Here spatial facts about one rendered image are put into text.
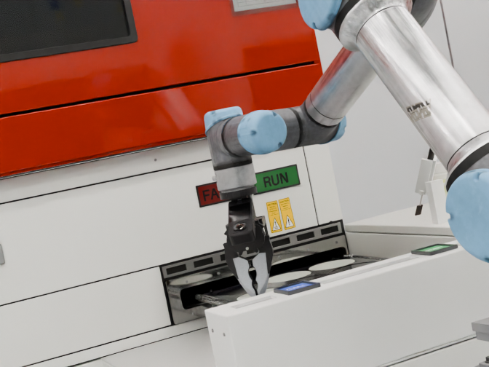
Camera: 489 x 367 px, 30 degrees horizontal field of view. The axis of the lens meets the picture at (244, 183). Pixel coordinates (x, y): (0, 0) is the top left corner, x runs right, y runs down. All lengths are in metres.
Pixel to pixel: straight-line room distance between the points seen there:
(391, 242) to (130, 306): 0.56
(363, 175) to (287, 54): 1.89
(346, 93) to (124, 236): 0.61
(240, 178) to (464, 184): 0.66
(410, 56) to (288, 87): 0.82
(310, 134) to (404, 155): 2.34
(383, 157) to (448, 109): 2.75
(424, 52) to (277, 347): 0.48
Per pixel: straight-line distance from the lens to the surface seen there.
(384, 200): 3.92
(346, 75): 1.55
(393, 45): 1.24
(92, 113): 1.86
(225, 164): 1.69
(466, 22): 4.24
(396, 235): 1.93
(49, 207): 1.89
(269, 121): 1.59
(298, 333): 1.38
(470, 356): 1.55
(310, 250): 2.07
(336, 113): 1.62
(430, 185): 1.82
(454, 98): 1.18
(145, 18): 1.92
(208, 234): 1.98
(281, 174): 2.05
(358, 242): 2.08
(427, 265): 1.49
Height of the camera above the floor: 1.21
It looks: 3 degrees down
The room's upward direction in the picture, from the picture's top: 11 degrees counter-clockwise
